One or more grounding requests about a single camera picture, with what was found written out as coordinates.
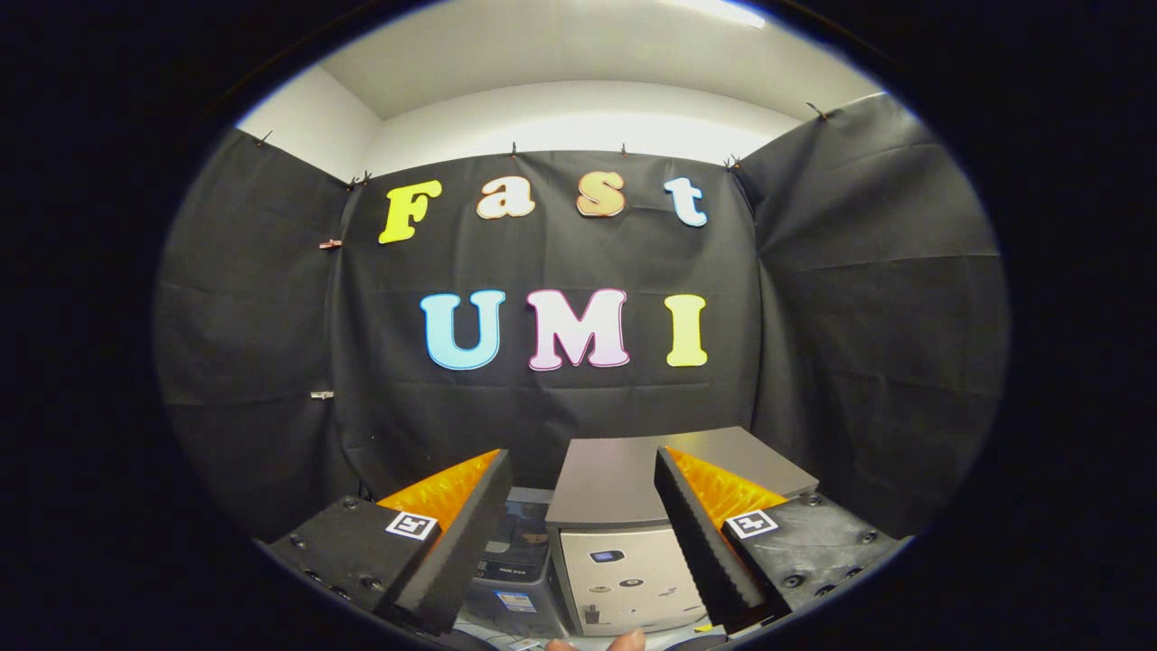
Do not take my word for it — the black backdrop cloth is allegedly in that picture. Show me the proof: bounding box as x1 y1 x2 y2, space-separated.
154 90 1009 543

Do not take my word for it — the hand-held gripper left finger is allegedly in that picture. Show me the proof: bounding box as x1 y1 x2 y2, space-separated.
258 448 513 637

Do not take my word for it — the dark grey washing machine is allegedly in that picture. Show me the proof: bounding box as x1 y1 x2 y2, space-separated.
456 486 575 645

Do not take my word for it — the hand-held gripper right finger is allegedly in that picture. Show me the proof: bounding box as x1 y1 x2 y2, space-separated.
654 446 905 634

